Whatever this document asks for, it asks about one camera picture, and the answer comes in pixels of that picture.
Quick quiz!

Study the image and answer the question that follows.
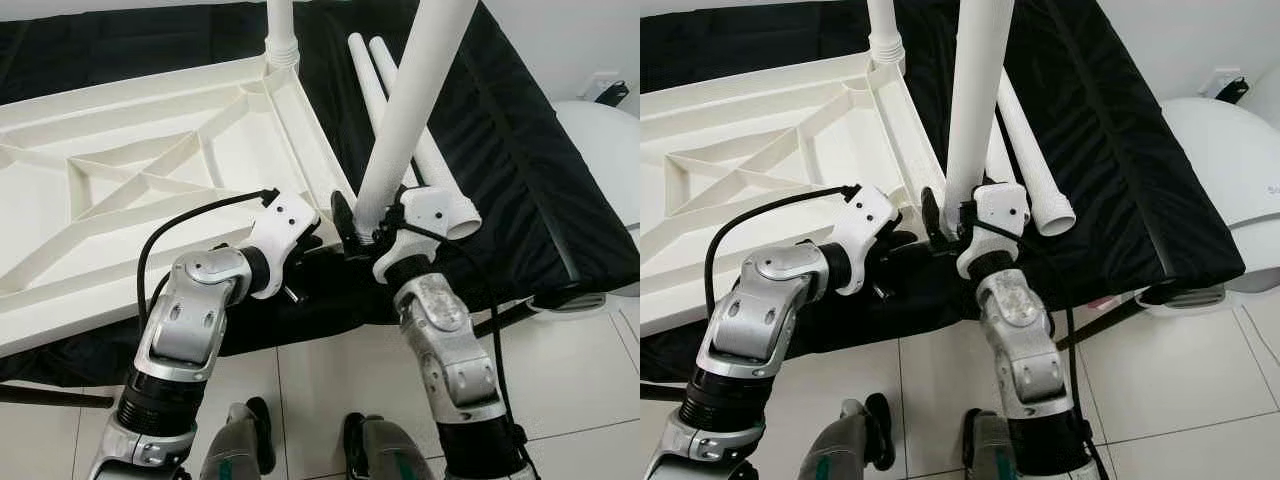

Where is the white rounded appliance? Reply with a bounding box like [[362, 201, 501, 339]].
[[1135, 95, 1280, 311], [530, 100, 641, 317]]

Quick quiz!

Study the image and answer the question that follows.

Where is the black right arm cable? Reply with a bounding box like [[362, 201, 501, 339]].
[[400, 220, 541, 480], [975, 215, 1111, 480]]

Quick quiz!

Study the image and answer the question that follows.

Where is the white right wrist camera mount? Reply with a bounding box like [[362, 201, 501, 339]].
[[955, 182, 1031, 279], [372, 187, 443, 284]]

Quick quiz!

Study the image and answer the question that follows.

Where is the white plastic table top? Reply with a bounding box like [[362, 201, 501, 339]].
[[0, 55, 361, 357], [640, 50, 951, 337]]

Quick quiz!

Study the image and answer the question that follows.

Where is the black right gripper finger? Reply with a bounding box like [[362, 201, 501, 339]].
[[332, 193, 363, 257], [921, 190, 949, 252]]

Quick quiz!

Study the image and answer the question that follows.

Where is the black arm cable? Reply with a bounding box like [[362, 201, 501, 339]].
[[703, 183, 863, 321], [400, 220, 541, 480], [975, 215, 1111, 480], [135, 188, 281, 341]]

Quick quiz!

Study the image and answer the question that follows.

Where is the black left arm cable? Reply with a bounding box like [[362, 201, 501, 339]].
[[135, 188, 281, 341], [703, 183, 863, 321]]

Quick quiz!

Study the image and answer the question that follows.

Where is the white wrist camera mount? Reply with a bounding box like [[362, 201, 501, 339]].
[[243, 190, 321, 299], [372, 187, 443, 284], [835, 185, 899, 296], [955, 182, 1031, 279]]

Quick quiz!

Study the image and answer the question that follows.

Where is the silver robot right leg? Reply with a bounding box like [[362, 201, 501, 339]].
[[343, 412, 441, 480], [963, 408, 1031, 480]]

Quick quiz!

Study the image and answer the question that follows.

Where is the white rounded bin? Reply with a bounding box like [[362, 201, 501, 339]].
[[1245, 65, 1280, 121]]

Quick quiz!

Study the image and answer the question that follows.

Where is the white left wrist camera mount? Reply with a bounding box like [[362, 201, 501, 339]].
[[243, 190, 321, 299], [835, 185, 899, 296]]

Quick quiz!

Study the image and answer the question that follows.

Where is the white wall socket with plug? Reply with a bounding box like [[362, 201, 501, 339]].
[[1205, 68, 1251, 101], [585, 75, 629, 107]]

